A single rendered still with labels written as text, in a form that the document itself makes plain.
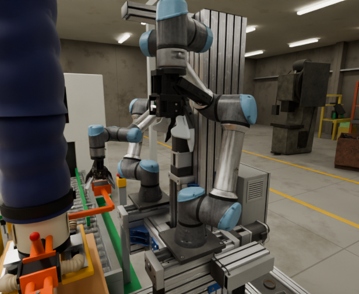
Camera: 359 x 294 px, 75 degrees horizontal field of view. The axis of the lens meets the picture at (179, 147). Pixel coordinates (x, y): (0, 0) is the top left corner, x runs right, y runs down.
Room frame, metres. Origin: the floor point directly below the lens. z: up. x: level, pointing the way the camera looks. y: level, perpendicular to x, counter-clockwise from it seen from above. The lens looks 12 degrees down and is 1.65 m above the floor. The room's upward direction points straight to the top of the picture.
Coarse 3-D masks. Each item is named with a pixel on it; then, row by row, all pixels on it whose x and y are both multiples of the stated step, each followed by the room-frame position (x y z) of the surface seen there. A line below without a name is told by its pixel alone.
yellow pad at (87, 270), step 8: (72, 232) 0.87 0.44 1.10; (80, 232) 0.91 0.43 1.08; (80, 248) 0.80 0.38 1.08; (88, 248) 0.81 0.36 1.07; (64, 256) 0.76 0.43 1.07; (72, 256) 0.75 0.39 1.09; (88, 256) 0.76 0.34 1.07; (88, 264) 0.72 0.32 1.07; (72, 272) 0.68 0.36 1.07; (80, 272) 0.68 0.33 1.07; (88, 272) 0.69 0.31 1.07; (64, 280) 0.65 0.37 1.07; (72, 280) 0.66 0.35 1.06
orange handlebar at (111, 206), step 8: (104, 192) 1.07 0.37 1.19; (96, 208) 0.91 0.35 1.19; (104, 208) 0.91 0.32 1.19; (112, 208) 0.94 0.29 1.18; (72, 216) 0.85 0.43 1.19; (80, 216) 0.86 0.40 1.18; (48, 240) 0.68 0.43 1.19; (32, 248) 0.64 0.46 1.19; (48, 248) 0.64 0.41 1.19; (48, 280) 0.51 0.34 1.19; (32, 288) 0.49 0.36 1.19; (48, 288) 0.48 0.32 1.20
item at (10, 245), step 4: (12, 240) 0.86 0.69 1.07; (8, 244) 0.83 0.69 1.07; (12, 244) 0.83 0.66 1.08; (8, 248) 0.81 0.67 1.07; (12, 248) 0.80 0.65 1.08; (16, 248) 0.78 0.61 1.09; (4, 252) 0.79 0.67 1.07; (4, 256) 0.76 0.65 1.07; (0, 268) 0.70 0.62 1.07; (4, 268) 0.69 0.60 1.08; (8, 268) 0.66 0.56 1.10; (12, 268) 0.66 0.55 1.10; (16, 268) 0.67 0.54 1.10; (0, 272) 0.68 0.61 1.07; (4, 272) 0.67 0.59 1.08; (8, 272) 0.66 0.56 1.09; (12, 272) 0.66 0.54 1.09; (16, 272) 0.67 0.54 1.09; (0, 276) 0.66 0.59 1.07; (0, 292) 0.59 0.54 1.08; (12, 292) 0.60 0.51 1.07; (16, 292) 0.60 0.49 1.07
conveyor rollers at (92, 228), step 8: (80, 176) 3.18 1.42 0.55; (72, 184) 2.87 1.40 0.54; (80, 200) 2.41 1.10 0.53; (88, 200) 2.38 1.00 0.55; (72, 208) 2.21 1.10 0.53; (80, 208) 2.18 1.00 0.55; (88, 208) 2.20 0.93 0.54; (80, 224) 1.91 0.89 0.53; (88, 232) 1.78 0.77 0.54; (96, 232) 1.80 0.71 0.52; (96, 240) 1.65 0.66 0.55; (104, 256) 1.49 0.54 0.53; (104, 264) 1.40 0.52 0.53; (104, 272) 1.31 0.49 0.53
